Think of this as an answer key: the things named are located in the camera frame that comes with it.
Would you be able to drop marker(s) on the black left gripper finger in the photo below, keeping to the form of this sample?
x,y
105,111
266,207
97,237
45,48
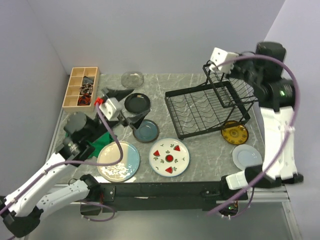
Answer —
x,y
108,93
140,117

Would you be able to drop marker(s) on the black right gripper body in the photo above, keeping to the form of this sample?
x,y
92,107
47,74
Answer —
x,y
244,69

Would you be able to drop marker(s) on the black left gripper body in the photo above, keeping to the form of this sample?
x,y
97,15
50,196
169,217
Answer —
x,y
121,118

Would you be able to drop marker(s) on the black ceramic plate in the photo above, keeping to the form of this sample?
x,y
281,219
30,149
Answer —
x,y
137,103

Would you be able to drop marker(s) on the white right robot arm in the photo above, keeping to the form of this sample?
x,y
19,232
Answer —
x,y
278,102

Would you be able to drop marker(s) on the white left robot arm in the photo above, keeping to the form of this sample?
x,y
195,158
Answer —
x,y
24,209

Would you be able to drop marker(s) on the clear glass plate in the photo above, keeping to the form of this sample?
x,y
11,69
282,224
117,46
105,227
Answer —
x,y
132,79

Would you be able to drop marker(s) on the green cloth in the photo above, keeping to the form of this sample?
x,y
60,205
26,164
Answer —
x,y
99,144

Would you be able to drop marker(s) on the wooden compartment box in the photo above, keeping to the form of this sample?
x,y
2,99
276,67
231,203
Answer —
x,y
80,95

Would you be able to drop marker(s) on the watermelon pattern white plate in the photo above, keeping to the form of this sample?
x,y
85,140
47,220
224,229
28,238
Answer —
x,y
169,157

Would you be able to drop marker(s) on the yellow patterned glass plate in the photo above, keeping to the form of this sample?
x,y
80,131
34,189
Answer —
x,y
235,135

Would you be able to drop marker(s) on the pale blue scalloped plate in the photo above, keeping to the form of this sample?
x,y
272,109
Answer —
x,y
244,156

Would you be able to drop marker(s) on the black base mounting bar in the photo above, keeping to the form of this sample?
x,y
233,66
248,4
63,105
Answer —
x,y
148,196

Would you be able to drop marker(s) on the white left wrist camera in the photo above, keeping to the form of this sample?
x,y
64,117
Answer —
x,y
111,109

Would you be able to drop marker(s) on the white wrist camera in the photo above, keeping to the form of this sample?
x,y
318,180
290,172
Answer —
x,y
111,109
220,56

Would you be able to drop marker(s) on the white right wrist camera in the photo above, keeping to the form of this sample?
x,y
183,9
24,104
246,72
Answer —
x,y
220,56

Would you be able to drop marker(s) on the black wire dish rack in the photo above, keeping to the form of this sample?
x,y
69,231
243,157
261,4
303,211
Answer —
x,y
209,106

